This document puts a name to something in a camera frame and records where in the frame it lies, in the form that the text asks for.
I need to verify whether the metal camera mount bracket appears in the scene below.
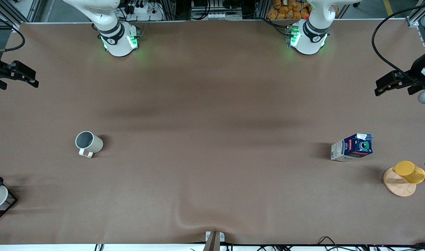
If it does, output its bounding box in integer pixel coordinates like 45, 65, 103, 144
205, 231, 225, 251

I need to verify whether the blue milk carton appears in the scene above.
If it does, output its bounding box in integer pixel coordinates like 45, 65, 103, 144
331, 133, 374, 162

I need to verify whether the brown table cover sheet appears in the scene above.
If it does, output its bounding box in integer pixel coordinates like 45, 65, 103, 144
0, 19, 425, 245

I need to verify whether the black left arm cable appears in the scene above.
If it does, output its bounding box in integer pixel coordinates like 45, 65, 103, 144
372, 3, 425, 86

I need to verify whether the round wooden cup stand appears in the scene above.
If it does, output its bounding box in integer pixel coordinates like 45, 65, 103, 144
383, 167, 425, 197

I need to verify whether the black wire rack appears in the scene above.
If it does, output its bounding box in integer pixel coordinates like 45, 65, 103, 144
0, 169, 18, 225

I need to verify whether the white power strip with plugs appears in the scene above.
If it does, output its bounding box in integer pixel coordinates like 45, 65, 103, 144
123, 0, 164, 21

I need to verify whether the bag of orange bread rolls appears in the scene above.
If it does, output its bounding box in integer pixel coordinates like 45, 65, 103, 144
267, 0, 312, 20

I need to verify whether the beige mug with handle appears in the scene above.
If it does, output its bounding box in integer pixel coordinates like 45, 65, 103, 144
75, 131, 104, 158

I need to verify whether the yellow plastic cup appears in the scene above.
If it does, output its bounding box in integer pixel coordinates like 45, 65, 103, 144
393, 160, 425, 184

